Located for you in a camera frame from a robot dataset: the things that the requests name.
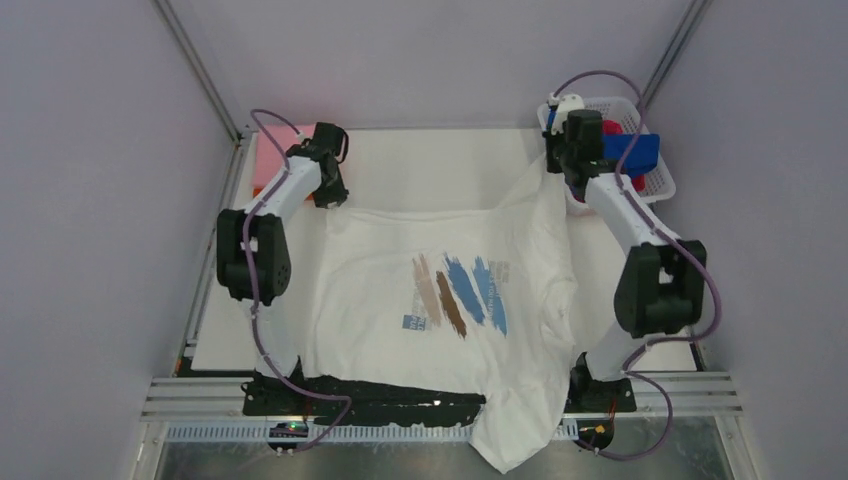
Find white printed t shirt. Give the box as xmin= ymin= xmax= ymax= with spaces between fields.
xmin=301 ymin=159 xmax=577 ymax=473

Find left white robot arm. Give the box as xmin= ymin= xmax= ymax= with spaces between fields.
xmin=216 ymin=122 xmax=352 ymax=419

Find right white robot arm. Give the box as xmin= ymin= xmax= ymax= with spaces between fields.
xmin=542 ymin=97 xmax=707 ymax=413

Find red t shirt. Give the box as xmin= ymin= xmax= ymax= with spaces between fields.
xmin=602 ymin=120 xmax=659 ymax=192

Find folded pink t shirt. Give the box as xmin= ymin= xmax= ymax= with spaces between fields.
xmin=252 ymin=124 xmax=302 ymax=196

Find blue t shirt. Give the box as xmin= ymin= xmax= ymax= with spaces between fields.
xmin=547 ymin=109 xmax=662 ymax=180

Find folded orange t shirt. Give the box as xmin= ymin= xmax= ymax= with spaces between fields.
xmin=252 ymin=187 xmax=314 ymax=203

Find white plastic basket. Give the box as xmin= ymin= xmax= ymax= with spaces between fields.
xmin=537 ymin=95 xmax=677 ymax=217

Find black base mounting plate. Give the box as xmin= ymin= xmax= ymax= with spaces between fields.
xmin=242 ymin=370 xmax=637 ymax=429

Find white slotted cable duct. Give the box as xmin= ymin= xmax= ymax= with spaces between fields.
xmin=165 ymin=421 xmax=473 ymax=444

